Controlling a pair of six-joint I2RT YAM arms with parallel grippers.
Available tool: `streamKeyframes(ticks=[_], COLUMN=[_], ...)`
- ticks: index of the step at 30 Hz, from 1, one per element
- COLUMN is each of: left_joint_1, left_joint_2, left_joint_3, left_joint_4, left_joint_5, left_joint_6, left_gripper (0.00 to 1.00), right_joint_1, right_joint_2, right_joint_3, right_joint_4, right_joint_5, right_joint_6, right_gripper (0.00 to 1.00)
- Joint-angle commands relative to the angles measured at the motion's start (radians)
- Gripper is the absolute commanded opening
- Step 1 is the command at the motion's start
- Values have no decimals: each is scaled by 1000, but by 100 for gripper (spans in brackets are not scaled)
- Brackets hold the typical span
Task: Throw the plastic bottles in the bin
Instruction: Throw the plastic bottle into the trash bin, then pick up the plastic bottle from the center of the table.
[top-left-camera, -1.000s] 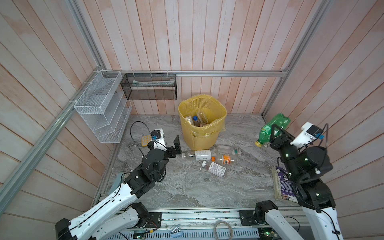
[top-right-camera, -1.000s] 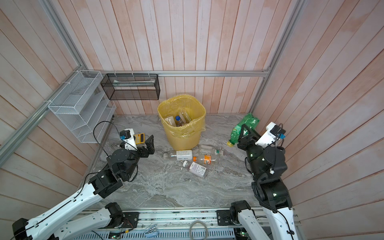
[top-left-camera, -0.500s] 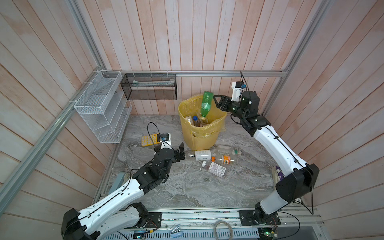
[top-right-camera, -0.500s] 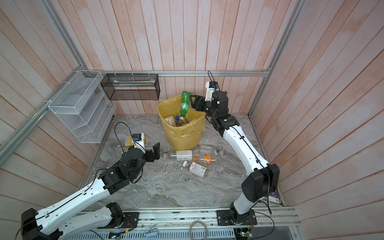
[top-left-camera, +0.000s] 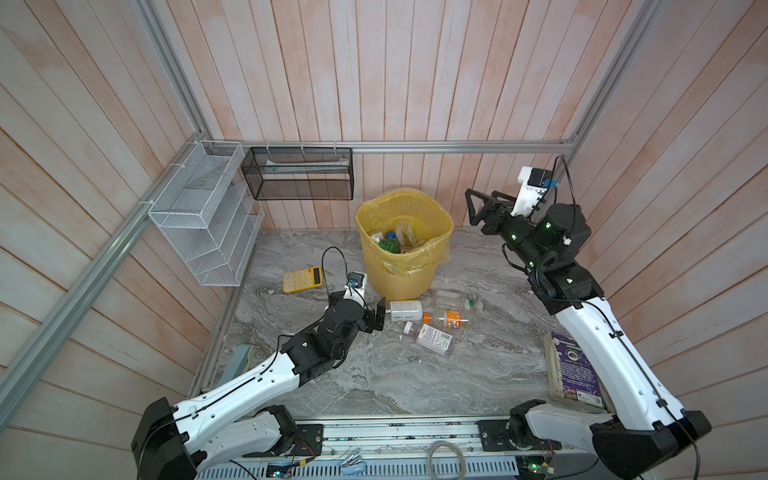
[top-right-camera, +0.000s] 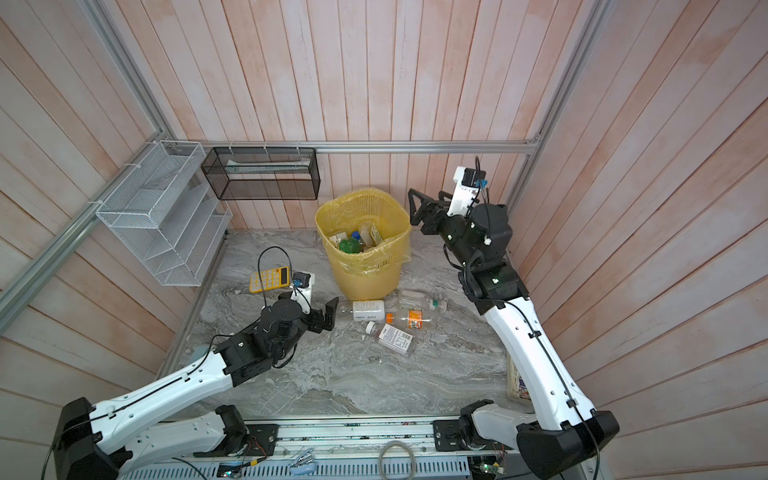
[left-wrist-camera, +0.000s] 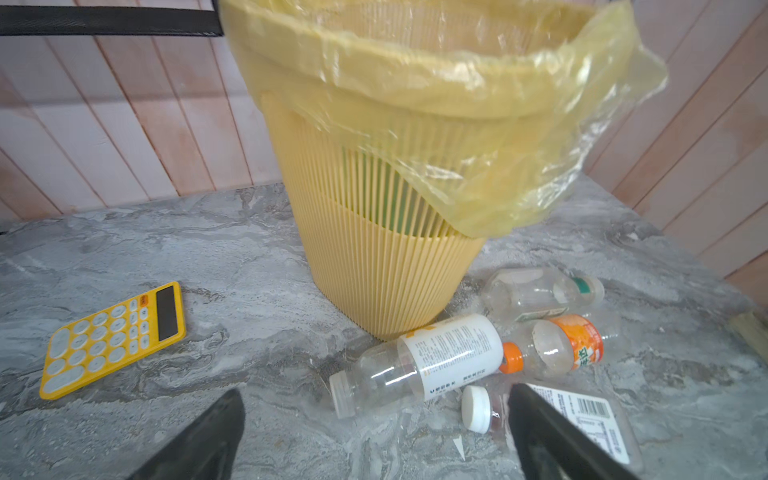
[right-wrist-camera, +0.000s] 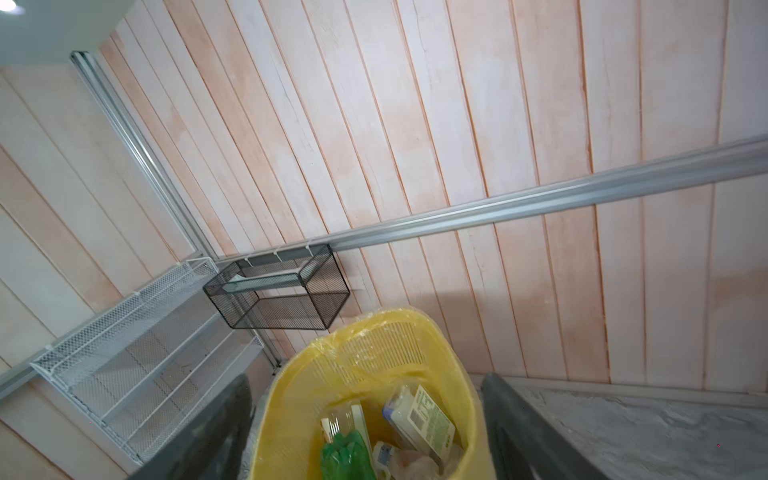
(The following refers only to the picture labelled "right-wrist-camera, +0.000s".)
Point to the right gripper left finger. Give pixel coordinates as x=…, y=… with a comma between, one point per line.
x=211, y=446

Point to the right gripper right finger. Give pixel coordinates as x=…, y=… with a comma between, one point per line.
x=522, y=443

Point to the square bottle white label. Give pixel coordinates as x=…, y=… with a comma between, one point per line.
x=420, y=422

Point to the blue label bottle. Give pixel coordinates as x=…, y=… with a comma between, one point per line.
x=390, y=462

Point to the green plastic bottle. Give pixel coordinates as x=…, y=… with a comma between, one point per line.
x=347, y=457

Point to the yellow plastic waste bin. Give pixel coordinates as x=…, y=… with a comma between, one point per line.
x=366, y=361

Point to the white wire mesh shelf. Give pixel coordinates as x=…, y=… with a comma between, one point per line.
x=142, y=370

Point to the black wire mesh basket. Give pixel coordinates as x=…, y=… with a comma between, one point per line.
x=299, y=288

